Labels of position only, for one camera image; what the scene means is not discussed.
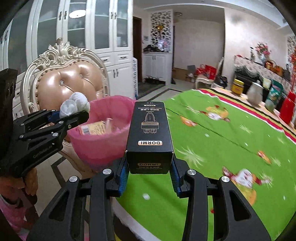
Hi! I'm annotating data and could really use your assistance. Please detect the vase of pink flowers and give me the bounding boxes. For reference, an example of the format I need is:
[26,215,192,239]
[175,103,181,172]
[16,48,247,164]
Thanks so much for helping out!
[255,42,271,64]

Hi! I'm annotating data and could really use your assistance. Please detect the low white cabinet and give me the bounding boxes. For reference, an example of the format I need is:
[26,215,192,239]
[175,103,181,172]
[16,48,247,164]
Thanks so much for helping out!
[142,51,173,84]

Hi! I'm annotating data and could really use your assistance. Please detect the tall white lattice screen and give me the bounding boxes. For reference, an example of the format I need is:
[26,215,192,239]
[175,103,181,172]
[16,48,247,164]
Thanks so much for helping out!
[287,36,296,61]

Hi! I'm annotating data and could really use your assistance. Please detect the red thermos jug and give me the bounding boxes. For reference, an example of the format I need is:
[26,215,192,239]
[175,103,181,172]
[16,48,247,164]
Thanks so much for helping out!
[279,91,296,124]

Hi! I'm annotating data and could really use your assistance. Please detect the black carton box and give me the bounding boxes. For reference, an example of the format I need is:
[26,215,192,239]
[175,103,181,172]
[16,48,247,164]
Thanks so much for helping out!
[125,101,174,175]

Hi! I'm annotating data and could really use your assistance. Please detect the dark piano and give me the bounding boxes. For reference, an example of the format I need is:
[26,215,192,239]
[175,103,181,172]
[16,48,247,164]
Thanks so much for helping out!
[235,71,259,91]

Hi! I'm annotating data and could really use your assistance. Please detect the dark wooden door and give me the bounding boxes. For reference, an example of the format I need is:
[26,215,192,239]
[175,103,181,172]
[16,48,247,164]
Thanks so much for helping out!
[133,16,143,77]

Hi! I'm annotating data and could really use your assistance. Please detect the tall white printed box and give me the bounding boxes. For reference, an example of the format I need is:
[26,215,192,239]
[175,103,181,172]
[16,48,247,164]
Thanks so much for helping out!
[132,57,140,99]

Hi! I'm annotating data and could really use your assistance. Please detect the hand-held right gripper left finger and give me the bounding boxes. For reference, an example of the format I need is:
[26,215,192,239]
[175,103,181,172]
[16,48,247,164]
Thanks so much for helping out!
[26,160,127,241]

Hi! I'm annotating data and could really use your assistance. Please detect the red knot hanging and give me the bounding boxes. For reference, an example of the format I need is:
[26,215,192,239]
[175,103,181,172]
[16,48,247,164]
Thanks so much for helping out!
[290,52,296,91]

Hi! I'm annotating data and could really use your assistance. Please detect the ornate tufted chair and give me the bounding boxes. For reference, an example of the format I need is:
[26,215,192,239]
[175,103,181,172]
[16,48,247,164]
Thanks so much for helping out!
[20,38,110,172]

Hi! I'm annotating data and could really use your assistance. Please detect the pink plastic bin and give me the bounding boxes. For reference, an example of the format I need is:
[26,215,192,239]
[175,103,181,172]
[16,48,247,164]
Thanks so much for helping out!
[68,95,137,168]

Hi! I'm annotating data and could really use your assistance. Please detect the person's pink clothing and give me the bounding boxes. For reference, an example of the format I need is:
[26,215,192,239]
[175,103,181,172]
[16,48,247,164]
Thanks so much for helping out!
[0,176,37,241]

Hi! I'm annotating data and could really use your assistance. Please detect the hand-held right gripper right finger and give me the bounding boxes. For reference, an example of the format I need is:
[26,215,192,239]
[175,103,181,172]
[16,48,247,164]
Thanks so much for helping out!
[170,158,271,241]

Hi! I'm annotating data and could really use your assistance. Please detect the green snack bag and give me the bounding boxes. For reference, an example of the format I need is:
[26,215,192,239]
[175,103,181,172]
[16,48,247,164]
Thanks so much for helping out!
[265,80,284,112]

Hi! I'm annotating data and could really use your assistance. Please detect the white lace cloth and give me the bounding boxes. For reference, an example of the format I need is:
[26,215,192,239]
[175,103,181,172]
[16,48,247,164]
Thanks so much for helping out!
[233,55,292,80]

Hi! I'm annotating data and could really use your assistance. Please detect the white glass-door cabinet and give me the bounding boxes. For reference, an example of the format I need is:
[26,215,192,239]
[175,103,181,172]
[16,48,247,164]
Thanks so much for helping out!
[0,0,134,116]

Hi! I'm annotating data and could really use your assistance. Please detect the green printed tablecloth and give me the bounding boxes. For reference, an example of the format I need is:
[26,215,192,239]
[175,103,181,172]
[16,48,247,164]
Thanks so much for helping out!
[111,88,296,241]

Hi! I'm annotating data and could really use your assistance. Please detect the yellow label jar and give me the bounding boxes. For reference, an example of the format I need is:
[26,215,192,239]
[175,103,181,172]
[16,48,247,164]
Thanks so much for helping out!
[232,79,245,96]

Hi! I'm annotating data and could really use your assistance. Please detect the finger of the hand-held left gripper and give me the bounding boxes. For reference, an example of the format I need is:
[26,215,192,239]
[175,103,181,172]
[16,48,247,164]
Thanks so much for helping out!
[19,111,90,154]
[13,109,62,134]

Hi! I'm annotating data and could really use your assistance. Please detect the brown cardboard carton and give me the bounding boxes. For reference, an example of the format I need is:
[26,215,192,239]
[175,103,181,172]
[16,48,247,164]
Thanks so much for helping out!
[172,67,192,82]

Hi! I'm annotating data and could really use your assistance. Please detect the white ceramic jar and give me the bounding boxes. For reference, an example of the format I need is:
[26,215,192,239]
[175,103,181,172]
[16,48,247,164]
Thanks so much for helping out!
[246,82,264,106]

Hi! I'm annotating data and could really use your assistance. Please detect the white lattice panel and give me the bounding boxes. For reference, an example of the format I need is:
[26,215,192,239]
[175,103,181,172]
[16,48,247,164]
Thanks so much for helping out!
[150,10,173,52]

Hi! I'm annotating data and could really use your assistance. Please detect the person's left hand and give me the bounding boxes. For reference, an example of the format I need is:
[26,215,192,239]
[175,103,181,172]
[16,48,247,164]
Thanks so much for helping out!
[22,168,39,205]

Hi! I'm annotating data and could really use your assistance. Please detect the dark handbag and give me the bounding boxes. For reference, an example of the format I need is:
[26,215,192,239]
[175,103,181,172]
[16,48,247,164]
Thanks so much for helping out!
[282,65,291,81]

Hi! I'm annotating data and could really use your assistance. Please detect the red gift boxes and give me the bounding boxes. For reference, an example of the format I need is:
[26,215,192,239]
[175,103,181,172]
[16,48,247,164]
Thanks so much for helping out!
[196,64,218,80]

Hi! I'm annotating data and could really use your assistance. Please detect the tan cardboard box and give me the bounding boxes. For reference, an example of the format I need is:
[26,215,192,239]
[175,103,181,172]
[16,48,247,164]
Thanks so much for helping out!
[77,122,107,135]

